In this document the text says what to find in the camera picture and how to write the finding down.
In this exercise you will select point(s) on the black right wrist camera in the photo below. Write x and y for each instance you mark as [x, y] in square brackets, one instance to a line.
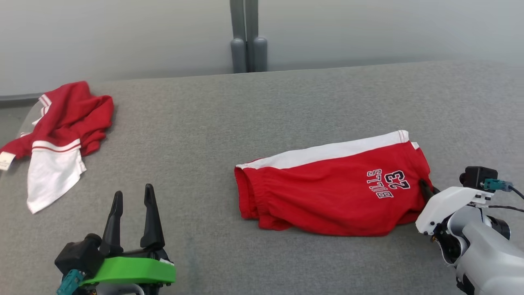
[477, 177]

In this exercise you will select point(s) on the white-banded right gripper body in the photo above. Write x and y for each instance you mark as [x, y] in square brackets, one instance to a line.
[442, 205]

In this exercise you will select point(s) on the red shorts with white stripe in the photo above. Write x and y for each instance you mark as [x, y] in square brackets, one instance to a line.
[327, 192]

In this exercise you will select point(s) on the grey partition post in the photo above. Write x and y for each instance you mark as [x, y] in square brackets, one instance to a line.
[237, 32]
[254, 32]

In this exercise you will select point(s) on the red white jersey shirt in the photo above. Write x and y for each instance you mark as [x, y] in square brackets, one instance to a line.
[73, 114]

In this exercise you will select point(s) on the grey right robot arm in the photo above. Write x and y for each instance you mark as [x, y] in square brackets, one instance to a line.
[491, 254]

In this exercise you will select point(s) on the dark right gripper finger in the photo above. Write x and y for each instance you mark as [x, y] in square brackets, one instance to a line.
[427, 189]

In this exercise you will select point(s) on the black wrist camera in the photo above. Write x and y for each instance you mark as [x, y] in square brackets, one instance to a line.
[477, 177]
[77, 254]

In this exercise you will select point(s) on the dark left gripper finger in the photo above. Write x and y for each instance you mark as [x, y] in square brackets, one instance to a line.
[114, 229]
[152, 229]

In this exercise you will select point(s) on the teal right camera connector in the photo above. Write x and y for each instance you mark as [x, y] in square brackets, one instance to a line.
[497, 185]

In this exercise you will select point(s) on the teal camera connector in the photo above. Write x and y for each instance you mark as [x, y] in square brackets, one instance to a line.
[497, 185]
[70, 282]

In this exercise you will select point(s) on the grey wall baseboard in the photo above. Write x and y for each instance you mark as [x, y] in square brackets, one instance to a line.
[18, 99]

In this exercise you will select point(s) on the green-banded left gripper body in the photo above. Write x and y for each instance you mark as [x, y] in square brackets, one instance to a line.
[131, 270]

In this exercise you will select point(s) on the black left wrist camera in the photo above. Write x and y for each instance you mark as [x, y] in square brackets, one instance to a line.
[77, 254]

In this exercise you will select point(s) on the teal left camera connector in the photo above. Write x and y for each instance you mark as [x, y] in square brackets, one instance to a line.
[70, 282]

